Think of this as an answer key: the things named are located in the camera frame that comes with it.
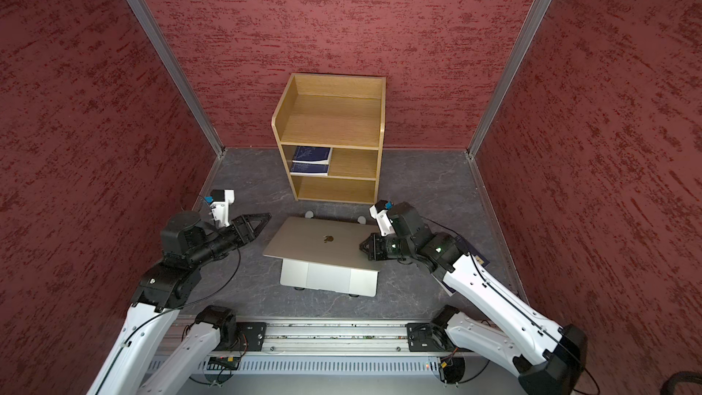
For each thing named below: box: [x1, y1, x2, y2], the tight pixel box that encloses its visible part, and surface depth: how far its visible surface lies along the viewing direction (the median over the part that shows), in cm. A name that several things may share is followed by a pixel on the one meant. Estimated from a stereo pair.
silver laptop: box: [262, 216, 383, 298], surface depth 83 cm
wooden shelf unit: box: [328, 146, 381, 180], surface depth 95 cm
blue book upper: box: [292, 145, 333, 166], surface depth 94 cm
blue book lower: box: [289, 162, 330, 177], surface depth 92 cm
